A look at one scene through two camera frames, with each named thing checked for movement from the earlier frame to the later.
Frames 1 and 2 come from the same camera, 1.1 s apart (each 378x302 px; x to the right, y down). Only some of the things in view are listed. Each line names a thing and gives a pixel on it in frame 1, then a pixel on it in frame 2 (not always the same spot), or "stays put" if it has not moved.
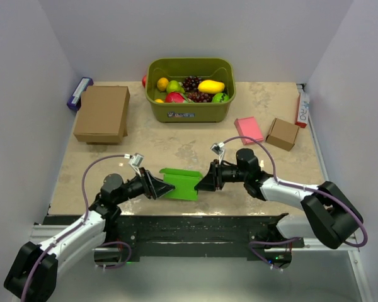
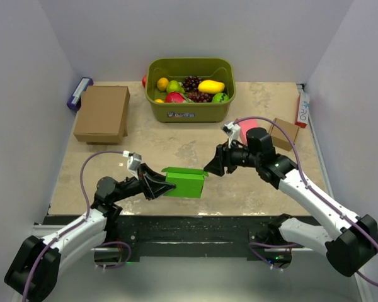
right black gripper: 213,180 to 223,158
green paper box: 184,181 stays put
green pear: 174,85 stays put
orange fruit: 162,83 stays put
